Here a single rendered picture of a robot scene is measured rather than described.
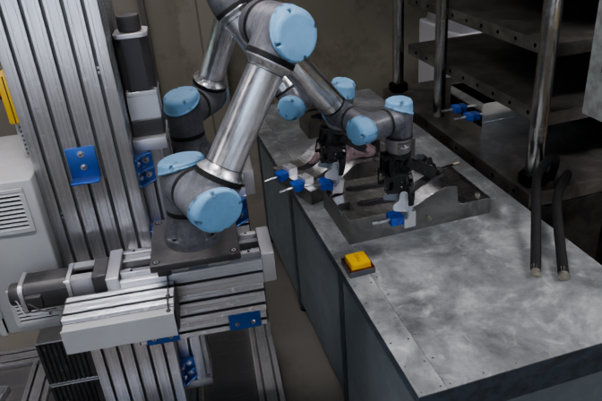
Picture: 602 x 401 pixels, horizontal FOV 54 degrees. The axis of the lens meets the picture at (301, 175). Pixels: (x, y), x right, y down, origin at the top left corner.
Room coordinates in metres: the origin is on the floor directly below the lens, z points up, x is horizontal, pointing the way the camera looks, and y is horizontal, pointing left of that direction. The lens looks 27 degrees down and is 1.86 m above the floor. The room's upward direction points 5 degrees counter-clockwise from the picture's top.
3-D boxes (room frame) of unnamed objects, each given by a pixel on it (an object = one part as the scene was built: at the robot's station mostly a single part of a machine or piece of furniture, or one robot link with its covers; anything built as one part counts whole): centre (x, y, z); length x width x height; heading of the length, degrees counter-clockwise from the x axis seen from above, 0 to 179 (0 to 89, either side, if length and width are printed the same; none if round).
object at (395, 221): (1.49, -0.26, 0.93); 0.13 x 0.05 x 0.05; 105
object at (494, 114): (2.47, -0.99, 0.87); 0.50 x 0.27 x 0.17; 104
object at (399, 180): (1.49, -0.27, 1.09); 0.09 x 0.08 x 0.12; 104
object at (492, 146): (2.54, -1.05, 0.75); 1.30 x 0.84 x 0.06; 14
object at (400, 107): (1.49, -0.28, 1.25); 0.09 x 0.08 x 0.11; 121
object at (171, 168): (1.30, 0.29, 1.20); 0.13 x 0.12 x 0.14; 31
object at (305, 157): (2.07, -0.18, 0.85); 0.50 x 0.26 x 0.11; 121
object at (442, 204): (1.75, -0.35, 0.87); 0.50 x 0.26 x 0.14; 104
